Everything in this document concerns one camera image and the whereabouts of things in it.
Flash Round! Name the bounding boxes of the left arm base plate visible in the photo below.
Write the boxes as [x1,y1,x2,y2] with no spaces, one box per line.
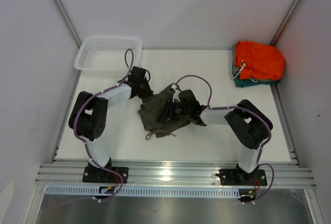
[82,164,129,184]

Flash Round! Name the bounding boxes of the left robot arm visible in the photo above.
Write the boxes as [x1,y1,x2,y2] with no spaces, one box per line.
[68,66,153,184]

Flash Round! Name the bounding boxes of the white slotted cable duct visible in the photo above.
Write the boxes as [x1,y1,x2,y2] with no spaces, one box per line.
[45,185,240,199]

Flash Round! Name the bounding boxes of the teal folded shorts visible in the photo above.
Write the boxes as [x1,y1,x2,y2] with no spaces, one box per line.
[234,78,281,88]

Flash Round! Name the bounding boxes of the grey folded shorts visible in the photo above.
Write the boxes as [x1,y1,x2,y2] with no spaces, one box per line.
[231,45,240,78]

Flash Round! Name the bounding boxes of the orange folded shorts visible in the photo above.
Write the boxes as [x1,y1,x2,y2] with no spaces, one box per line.
[234,41,285,81]

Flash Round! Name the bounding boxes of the white plastic basket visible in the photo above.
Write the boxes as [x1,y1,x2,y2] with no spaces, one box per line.
[74,35,143,78]

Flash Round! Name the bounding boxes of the aluminium frame rail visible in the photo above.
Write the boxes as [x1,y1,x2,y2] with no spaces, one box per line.
[35,160,317,189]

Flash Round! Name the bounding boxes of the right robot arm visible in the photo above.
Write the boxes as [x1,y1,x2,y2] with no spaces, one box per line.
[157,89,273,185]

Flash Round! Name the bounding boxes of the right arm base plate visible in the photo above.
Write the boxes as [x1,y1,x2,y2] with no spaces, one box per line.
[215,169,267,186]

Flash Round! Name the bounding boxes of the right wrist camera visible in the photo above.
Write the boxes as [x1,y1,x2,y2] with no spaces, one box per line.
[169,83,182,95]

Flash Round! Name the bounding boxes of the olive green shorts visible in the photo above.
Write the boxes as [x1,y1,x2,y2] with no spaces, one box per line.
[138,84,191,140]

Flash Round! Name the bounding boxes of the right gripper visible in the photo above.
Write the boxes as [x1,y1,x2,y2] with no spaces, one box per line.
[156,99,191,122]

